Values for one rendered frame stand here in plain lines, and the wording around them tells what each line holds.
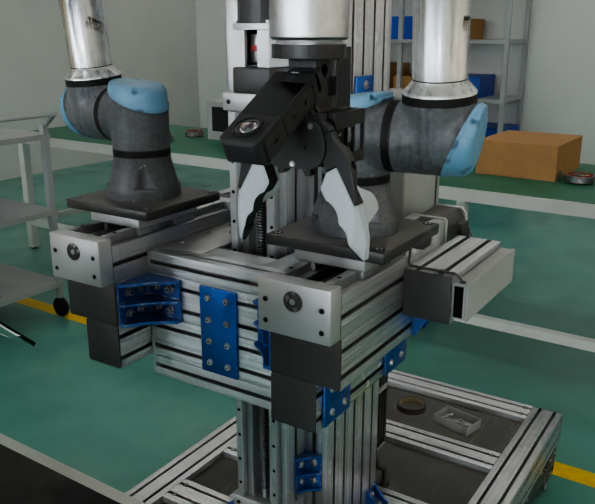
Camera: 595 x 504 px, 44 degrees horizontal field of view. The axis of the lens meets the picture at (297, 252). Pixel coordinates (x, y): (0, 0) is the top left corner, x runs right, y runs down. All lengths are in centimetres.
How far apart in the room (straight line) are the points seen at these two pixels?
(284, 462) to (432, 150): 79
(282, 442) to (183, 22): 780
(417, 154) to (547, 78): 608
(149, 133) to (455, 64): 63
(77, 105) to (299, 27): 97
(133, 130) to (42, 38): 630
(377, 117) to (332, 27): 50
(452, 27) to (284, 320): 51
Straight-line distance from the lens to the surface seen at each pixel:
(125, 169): 150
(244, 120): 65
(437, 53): 114
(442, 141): 114
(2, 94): 749
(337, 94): 73
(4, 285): 381
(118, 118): 150
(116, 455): 262
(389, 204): 123
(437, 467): 215
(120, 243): 144
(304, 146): 70
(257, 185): 74
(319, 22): 68
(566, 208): 294
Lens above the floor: 136
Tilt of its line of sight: 17 degrees down
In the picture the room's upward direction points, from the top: straight up
